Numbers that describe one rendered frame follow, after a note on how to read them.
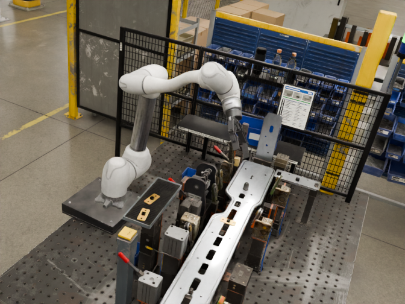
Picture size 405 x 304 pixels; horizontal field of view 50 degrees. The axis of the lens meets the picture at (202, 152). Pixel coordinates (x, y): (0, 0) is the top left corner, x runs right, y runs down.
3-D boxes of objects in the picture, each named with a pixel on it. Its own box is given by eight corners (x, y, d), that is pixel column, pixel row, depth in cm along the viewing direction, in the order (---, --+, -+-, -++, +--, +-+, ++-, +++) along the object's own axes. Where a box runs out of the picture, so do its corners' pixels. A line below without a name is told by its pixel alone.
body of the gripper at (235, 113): (229, 117, 213) (232, 135, 209) (222, 111, 205) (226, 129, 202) (243, 113, 210) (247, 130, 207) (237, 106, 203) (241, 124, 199)
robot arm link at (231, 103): (218, 101, 207) (220, 112, 205) (236, 95, 204) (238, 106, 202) (225, 108, 215) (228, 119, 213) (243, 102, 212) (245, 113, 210)
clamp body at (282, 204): (278, 240, 270) (291, 195, 253) (260, 233, 273) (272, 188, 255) (281, 231, 278) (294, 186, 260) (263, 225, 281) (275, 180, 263)
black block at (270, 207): (267, 251, 260) (278, 212, 246) (249, 245, 263) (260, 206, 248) (270, 242, 267) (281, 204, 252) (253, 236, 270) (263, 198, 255)
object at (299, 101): (305, 132, 302) (317, 90, 287) (273, 123, 308) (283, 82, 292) (305, 131, 304) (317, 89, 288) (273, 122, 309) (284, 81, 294)
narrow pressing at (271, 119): (271, 162, 290) (282, 116, 272) (254, 157, 293) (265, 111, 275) (271, 161, 290) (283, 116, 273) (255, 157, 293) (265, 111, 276)
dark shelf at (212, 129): (299, 166, 291) (301, 162, 289) (175, 128, 312) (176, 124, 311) (305, 151, 309) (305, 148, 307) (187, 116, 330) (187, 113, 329)
